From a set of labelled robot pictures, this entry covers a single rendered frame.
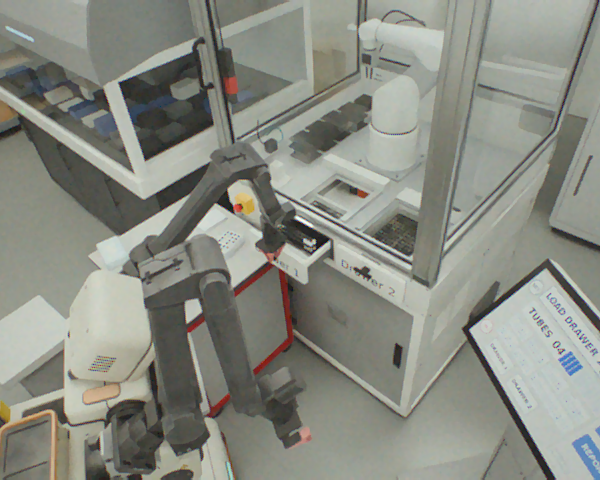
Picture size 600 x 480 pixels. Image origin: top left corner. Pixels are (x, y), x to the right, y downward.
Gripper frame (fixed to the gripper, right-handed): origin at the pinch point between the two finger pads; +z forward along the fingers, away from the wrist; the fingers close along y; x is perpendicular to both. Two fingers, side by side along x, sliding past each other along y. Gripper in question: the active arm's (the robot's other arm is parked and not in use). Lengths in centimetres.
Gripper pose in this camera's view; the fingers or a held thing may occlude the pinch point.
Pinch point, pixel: (273, 258)
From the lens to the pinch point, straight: 169.3
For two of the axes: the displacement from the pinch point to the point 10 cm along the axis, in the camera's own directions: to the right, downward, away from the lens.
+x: -7.3, -4.4, 5.3
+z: 0.5, 7.3, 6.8
